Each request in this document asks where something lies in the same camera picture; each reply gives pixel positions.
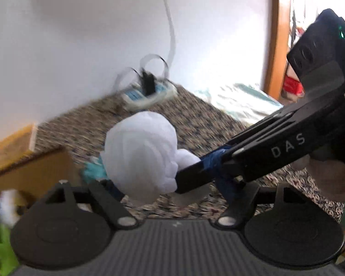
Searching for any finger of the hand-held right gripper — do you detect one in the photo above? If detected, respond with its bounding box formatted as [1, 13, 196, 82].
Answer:
[175, 148, 235, 195]

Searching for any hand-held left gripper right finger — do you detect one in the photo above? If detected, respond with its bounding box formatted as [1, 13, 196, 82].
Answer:
[214, 175, 298, 230]

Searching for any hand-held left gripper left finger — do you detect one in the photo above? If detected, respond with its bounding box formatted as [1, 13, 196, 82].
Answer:
[44, 180, 140, 230]

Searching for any white puffy plastic bag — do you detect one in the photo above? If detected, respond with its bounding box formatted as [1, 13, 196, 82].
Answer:
[99, 110, 202, 203]

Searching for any clear plastic bag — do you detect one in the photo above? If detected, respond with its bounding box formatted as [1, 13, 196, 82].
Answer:
[0, 190, 21, 226]

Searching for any person's right hand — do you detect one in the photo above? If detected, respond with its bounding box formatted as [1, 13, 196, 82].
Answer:
[290, 126, 345, 202]

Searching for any light blue face mask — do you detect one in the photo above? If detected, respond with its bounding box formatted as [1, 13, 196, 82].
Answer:
[82, 157, 109, 184]

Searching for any red box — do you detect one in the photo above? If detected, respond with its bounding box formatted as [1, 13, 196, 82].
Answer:
[282, 73, 305, 97]

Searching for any floral printed blanket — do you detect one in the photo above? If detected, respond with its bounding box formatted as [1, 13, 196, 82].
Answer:
[34, 82, 345, 225]

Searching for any light green blanket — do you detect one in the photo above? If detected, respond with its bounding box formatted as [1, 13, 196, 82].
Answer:
[193, 83, 284, 125]

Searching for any cardboard box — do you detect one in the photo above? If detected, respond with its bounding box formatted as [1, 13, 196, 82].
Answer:
[0, 123, 82, 209]

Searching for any white power strip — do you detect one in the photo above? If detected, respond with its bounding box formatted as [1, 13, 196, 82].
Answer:
[122, 79, 178, 110]

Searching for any black charger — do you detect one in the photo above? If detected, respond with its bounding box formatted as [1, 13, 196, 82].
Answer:
[141, 68, 157, 96]

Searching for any green plush toy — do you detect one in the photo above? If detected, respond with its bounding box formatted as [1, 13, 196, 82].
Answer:
[0, 221, 20, 276]

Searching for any wooden door frame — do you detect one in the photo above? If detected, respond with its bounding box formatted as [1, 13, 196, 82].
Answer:
[263, 0, 294, 100]

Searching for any black charger cable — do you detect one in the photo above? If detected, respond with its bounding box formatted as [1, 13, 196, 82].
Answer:
[113, 54, 170, 92]

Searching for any grey wall cable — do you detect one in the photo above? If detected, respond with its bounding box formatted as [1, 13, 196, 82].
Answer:
[159, 0, 177, 66]

